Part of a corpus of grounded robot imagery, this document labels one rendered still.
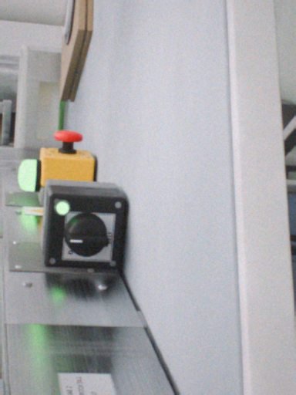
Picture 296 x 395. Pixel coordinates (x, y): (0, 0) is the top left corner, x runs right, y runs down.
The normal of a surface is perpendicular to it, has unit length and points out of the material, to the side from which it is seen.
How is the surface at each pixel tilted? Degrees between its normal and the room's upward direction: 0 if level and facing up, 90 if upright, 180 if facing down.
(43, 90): 90
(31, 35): 90
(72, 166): 90
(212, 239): 0
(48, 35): 90
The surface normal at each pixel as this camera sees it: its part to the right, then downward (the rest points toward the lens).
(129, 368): 0.10, -0.97
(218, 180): -0.98, -0.06
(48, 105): 0.17, 0.22
